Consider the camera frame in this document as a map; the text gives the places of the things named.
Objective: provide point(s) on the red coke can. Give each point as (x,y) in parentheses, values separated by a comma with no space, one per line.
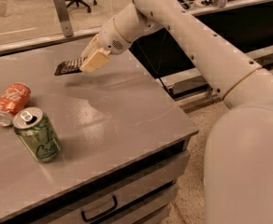
(13,99)

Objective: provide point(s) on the metal glass bracket left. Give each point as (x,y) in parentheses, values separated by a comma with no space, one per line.
(63,17)

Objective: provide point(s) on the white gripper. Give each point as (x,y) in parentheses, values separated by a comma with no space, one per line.
(110,38)

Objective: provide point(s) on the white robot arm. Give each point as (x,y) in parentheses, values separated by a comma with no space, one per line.
(238,163)

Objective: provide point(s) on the black rxbar chocolate bar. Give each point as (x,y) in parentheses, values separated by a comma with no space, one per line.
(69,67)

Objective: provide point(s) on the grey drawer with black handle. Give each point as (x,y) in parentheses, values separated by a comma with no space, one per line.
(128,201)

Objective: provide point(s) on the green la croix can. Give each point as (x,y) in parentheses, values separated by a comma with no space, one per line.
(36,132)

